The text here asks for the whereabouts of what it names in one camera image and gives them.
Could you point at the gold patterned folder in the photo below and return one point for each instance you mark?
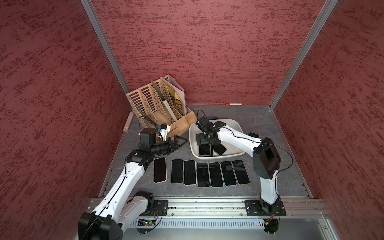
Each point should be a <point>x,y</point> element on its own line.
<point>178,102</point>

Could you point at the black phone without case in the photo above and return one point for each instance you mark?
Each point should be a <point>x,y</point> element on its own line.
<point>219,149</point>

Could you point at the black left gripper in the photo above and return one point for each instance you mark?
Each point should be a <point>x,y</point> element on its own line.
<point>170,148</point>

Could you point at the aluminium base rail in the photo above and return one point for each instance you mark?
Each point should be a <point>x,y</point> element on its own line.
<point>225,214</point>

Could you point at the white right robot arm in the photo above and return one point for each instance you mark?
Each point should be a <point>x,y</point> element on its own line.
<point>266,159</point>

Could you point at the white plastic storage tub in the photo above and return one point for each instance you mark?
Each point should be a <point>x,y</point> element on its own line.
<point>231,151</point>

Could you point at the dark phone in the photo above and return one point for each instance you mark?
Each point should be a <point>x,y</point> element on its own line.
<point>206,150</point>

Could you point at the small phone pink case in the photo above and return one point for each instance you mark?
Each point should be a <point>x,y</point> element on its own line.
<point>241,172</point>

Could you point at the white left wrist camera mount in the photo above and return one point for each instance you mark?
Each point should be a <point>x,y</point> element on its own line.
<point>164,130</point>

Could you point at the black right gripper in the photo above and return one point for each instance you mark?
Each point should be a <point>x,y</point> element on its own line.
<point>202,140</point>

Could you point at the red marker pen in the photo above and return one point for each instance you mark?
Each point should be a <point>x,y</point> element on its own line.
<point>233,104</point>

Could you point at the beige desk file organizer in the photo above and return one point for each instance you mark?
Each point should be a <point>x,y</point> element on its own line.
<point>153,106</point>

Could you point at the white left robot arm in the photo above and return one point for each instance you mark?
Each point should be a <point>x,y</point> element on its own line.
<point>112,216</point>

